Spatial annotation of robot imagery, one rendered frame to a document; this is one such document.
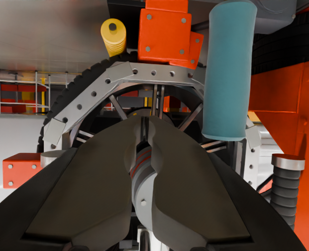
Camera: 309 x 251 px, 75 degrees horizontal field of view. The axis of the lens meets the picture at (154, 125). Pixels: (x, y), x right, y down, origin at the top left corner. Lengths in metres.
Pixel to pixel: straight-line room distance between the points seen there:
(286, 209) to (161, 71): 0.36
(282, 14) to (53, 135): 0.73
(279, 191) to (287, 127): 0.48
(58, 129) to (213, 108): 0.34
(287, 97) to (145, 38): 0.53
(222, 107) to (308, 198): 0.46
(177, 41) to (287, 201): 0.38
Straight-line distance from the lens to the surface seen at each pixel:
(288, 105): 0.82
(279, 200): 0.38
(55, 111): 0.60
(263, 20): 0.77
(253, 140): 0.59
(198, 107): 0.63
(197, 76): 0.51
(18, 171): 0.57
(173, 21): 0.52
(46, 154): 0.30
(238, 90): 0.41
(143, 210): 0.39
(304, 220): 0.81
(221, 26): 0.44
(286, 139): 0.84
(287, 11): 0.81
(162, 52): 0.50
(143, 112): 1.05
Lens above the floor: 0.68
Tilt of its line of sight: 5 degrees up
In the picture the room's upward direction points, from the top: 177 degrees counter-clockwise
